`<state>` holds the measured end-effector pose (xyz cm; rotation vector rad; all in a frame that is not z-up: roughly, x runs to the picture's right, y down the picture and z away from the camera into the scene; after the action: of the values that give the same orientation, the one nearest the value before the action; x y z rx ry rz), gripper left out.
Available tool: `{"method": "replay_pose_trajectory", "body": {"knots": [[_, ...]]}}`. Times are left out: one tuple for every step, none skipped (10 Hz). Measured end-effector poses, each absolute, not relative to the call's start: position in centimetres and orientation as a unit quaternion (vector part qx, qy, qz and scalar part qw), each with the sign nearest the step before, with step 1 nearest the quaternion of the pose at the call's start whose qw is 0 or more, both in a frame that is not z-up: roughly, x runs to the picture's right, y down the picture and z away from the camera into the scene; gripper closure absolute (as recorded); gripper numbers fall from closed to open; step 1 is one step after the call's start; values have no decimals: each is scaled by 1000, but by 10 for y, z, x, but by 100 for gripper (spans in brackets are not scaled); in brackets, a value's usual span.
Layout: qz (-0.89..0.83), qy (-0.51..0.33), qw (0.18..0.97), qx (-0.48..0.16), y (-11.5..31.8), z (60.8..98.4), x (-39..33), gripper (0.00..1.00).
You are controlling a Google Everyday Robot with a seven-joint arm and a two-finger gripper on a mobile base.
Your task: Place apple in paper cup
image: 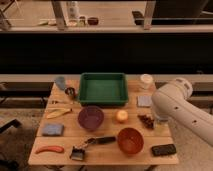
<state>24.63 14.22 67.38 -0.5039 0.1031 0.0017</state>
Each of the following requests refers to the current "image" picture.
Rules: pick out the dark metal can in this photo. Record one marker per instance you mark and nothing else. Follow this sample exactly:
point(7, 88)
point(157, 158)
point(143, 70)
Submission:
point(70, 91)

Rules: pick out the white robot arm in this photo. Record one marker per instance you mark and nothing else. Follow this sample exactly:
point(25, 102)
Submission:
point(170, 100)

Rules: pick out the black smartphone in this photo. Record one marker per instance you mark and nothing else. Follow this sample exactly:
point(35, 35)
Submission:
point(163, 150)

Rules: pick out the purple bowl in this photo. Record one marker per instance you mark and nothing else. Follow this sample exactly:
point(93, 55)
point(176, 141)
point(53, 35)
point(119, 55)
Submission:
point(91, 118)

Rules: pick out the orange carrot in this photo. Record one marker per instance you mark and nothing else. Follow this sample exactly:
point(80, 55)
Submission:
point(57, 149)

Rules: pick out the black-handled scraper tool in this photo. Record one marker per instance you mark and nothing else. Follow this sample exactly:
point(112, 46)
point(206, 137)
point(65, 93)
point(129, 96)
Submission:
point(78, 153)

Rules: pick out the blue sponge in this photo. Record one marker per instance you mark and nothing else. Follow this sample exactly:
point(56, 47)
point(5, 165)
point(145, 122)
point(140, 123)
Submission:
point(52, 130)

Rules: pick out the bunch of dark grapes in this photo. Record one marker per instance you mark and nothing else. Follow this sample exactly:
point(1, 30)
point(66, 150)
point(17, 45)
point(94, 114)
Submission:
point(147, 121)

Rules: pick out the white paper cup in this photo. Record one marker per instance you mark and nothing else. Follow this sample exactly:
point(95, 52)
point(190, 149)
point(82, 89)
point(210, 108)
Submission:
point(146, 80)

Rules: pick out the light blue cup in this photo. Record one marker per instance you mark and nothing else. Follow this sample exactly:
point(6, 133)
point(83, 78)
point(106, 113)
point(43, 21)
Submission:
point(60, 83)

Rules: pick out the green plastic tray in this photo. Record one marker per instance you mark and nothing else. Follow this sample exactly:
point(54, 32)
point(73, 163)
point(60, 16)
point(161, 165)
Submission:
point(103, 89)

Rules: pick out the dark red bowl on shelf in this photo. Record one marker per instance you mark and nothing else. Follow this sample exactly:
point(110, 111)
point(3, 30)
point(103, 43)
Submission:
point(93, 21)

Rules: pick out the small jar on shelf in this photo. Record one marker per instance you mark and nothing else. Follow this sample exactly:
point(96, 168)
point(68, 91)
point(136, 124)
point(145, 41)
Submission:
point(82, 21)

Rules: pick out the white bottle on shelf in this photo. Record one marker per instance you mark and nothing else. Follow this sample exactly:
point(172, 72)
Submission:
point(73, 12)

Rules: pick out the grey square cloth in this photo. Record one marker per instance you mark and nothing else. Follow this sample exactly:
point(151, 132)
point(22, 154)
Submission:
point(144, 101)

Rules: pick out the yellow apple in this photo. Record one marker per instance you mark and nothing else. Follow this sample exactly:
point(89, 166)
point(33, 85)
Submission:
point(122, 116)

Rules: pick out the red-orange bowl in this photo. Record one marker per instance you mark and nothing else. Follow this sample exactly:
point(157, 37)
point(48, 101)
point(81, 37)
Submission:
point(130, 141)

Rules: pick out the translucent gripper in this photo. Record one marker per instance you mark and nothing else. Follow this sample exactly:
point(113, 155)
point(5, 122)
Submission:
point(160, 122)

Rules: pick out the yellow banana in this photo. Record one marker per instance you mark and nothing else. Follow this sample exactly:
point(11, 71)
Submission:
point(58, 113)

